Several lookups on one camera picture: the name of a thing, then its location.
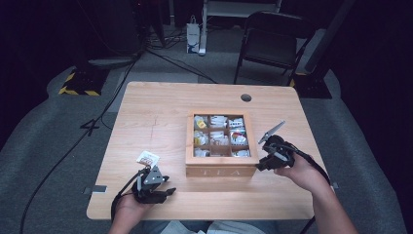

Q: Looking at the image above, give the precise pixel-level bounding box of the white bottle on floor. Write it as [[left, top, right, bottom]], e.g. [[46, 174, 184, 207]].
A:
[[185, 15, 201, 55]]

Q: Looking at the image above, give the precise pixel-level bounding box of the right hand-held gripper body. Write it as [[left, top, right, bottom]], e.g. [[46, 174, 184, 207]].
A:
[[257, 120, 297, 170]]

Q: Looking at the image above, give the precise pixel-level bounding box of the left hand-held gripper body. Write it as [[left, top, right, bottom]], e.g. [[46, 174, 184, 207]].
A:
[[131, 165, 168, 205]]

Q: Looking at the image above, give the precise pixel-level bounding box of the white metal stand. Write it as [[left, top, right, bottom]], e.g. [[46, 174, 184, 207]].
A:
[[198, 0, 283, 57]]

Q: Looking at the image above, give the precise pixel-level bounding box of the black folding chair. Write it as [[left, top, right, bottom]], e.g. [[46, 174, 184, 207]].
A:
[[233, 10, 319, 88]]

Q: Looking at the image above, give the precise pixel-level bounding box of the person's left hand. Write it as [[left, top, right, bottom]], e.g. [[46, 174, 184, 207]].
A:
[[114, 191, 154, 230]]

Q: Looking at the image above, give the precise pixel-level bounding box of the yellow-black striped stand base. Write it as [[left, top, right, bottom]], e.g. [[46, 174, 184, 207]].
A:
[[57, 67, 111, 98]]

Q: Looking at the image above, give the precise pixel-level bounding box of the person's right hand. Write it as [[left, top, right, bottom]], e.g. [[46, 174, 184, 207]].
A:
[[274, 152, 321, 193]]

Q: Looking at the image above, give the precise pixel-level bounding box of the dark stand base with pole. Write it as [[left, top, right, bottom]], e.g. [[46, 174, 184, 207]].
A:
[[289, 0, 357, 100]]

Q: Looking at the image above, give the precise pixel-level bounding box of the grey tape strip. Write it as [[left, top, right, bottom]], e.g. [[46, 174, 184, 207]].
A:
[[83, 184, 108, 195]]

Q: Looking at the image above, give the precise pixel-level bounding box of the wooden tea box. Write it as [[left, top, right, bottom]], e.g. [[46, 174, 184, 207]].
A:
[[185, 108, 260, 178]]

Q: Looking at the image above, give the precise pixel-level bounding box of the long black floor cable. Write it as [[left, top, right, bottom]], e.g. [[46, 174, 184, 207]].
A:
[[19, 53, 141, 234]]

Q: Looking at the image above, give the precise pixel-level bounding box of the left hand-held gripper cable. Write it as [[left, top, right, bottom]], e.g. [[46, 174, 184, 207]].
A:
[[110, 170, 144, 223]]

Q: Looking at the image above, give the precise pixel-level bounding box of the white red-printed tea bag packet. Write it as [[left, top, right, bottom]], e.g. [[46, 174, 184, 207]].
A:
[[135, 149, 161, 169]]

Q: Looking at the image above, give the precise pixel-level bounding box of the pile of assorted tea bags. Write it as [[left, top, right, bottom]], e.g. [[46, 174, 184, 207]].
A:
[[193, 114, 251, 158]]

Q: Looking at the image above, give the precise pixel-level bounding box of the hand-held gripper cable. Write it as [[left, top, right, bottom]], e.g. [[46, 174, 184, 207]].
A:
[[282, 142, 333, 234], [110, 170, 144, 223]]

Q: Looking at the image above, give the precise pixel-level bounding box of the right hand-held gripper cable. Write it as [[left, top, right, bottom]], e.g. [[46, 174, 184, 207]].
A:
[[282, 142, 333, 234]]

